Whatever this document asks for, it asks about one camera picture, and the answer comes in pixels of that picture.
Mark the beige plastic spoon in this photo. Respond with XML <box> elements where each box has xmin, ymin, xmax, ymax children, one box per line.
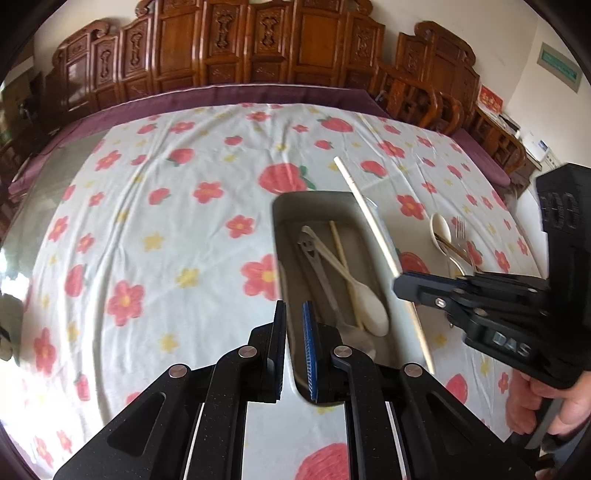
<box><xmin>302</xmin><ymin>226</ymin><xmax>389</xmax><ymax>337</ymax></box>

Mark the grey wall electrical box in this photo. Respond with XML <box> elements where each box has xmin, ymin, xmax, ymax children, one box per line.
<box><xmin>538</xmin><ymin>41</ymin><xmax>581</xmax><ymax>95</ymax></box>

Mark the white tabletop device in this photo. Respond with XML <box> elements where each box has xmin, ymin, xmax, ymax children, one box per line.
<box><xmin>519</xmin><ymin>131</ymin><xmax>550</xmax><ymax>163</ymax></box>

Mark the rectangular metal tin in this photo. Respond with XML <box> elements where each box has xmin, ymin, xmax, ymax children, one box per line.
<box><xmin>271</xmin><ymin>191</ymin><xmax>402</xmax><ymax>407</ymax></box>

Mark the light wooden chopstick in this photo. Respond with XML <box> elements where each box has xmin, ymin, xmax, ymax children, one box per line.
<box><xmin>329</xmin><ymin>220</ymin><xmax>365</xmax><ymax>330</ymax></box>
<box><xmin>333</xmin><ymin>157</ymin><xmax>435</xmax><ymax>374</ymax></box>

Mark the metal fork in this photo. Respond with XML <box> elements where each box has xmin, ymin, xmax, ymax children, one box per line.
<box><xmin>455</xmin><ymin>217</ymin><xmax>483</xmax><ymax>273</ymax></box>

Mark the white wall panel door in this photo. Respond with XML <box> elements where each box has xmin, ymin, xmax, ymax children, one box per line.
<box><xmin>540</xmin><ymin>150</ymin><xmax>563</xmax><ymax>176</ymax></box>

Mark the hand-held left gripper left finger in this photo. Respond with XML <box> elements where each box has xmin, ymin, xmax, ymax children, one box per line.
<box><xmin>53</xmin><ymin>300</ymin><xmax>287</xmax><ymax>480</ymax></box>

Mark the person's right hand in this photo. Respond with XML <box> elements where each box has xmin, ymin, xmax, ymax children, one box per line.
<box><xmin>505</xmin><ymin>367</ymin><xmax>591</xmax><ymax>450</ymax></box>

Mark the strawberry and flower tablecloth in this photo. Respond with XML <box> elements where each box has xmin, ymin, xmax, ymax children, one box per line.
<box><xmin>0</xmin><ymin>104</ymin><xmax>541</xmax><ymax>480</ymax></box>

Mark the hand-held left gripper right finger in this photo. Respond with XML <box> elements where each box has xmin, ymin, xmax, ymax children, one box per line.
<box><xmin>301</xmin><ymin>301</ymin><xmax>536</xmax><ymax>480</ymax></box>

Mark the square purple seat cushion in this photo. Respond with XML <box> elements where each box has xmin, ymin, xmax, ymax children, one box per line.
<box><xmin>450</xmin><ymin>128</ymin><xmax>511</xmax><ymax>185</ymax></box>

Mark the red desk calendar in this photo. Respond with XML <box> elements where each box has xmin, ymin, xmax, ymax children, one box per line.
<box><xmin>478</xmin><ymin>84</ymin><xmax>504</xmax><ymax>114</ymax></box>

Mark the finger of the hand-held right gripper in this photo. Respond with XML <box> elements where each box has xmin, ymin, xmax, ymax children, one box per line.
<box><xmin>399</xmin><ymin>270</ymin><xmax>550</xmax><ymax>292</ymax></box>
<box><xmin>392</xmin><ymin>276</ymin><xmax>551</xmax><ymax>332</ymax></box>

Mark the carved wooden armchair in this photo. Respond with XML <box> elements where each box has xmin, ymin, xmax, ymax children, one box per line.
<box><xmin>369</xmin><ymin>21</ymin><xmax>529</xmax><ymax>185</ymax></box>

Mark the metal spoon with smiley handle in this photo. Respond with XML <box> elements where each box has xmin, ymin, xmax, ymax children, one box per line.
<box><xmin>298</xmin><ymin>226</ymin><xmax>380</xmax><ymax>363</ymax></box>

